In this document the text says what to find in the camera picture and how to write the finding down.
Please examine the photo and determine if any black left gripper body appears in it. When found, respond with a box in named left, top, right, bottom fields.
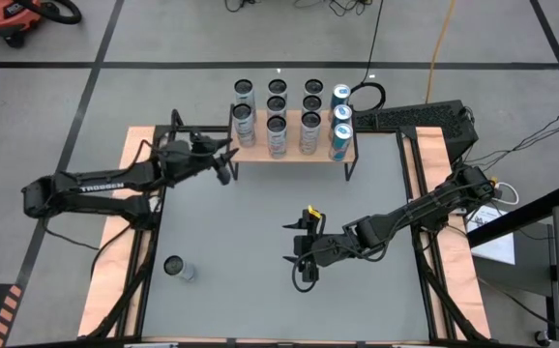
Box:
left=162, top=131, right=219, bottom=184

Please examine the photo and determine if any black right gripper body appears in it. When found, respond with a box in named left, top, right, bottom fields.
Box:
left=293, top=208, right=354, bottom=268

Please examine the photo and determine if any light wooden board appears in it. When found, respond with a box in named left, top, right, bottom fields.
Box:
left=76, top=126, right=169, bottom=339
left=402, top=126, right=492, bottom=339

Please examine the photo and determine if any black perforated computer case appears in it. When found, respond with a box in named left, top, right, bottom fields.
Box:
left=356, top=100, right=480, bottom=163

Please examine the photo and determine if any white paper sheet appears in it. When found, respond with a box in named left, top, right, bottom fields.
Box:
left=465, top=202, right=517, bottom=266

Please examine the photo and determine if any yellow power plug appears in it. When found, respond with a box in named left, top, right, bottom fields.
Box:
left=485, top=176, right=503, bottom=199

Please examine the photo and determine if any orange shop vacuum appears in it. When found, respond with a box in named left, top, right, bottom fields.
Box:
left=0, top=0, right=44, bottom=49

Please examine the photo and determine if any wooden shelf black frame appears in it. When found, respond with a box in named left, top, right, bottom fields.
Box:
left=224, top=103, right=361, bottom=183

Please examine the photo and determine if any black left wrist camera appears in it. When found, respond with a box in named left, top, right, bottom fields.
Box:
left=214, top=161, right=233, bottom=187

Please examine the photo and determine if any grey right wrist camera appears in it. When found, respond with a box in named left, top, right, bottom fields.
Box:
left=301, top=263, right=320, bottom=284

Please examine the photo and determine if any black table frame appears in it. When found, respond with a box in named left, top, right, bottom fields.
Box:
left=78, top=108, right=491, bottom=347

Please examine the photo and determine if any black looped cable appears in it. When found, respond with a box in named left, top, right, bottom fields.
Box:
left=349, top=0, right=387, bottom=115

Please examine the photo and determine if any black vacuum hose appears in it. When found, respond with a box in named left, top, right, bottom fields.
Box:
left=17, top=0, right=83, bottom=26

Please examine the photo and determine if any white cable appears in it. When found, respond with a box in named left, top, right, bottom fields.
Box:
left=494, top=181, right=520, bottom=207

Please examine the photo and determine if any yellow hanging cable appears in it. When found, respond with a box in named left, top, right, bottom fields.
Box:
left=424, top=0, right=457, bottom=105

